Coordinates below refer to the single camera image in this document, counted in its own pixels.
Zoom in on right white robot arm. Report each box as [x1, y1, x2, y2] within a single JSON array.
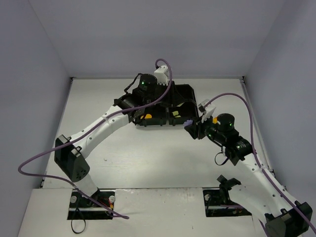
[[184, 114, 313, 237]]

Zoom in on purple cable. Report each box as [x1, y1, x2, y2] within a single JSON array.
[[17, 58, 173, 220], [198, 92, 316, 237]]

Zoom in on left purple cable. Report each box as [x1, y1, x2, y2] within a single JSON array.
[[17, 58, 173, 220]]

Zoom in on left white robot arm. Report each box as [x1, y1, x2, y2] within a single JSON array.
[[54, 71, 170, 197]]

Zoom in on purple lego piece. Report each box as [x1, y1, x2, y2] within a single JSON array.
[[183, 119, 193, 127]]

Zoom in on black loop cable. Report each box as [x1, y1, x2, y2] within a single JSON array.
[[71, 207, 87, 233]]

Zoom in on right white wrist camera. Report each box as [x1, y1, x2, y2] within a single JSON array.
[[198, 99, 216, 123]]

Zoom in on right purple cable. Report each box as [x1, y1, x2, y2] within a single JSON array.
[[198, 92, 316, 237]]

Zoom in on black four-compartment bin tray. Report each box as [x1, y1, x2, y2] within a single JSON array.
[[133, 84, 198, 127]]

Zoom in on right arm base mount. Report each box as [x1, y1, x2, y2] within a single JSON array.
[[202, 188, 251, 217]]

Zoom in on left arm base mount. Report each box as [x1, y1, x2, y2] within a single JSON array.
[[67, 190, 115, 220]]

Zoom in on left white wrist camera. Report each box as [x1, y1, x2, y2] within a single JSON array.
[[154, 65, 169, 85]]

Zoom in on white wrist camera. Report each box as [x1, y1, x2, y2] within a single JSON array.
[[198, 99, 216, 123], [154, 65, 169, 85]]

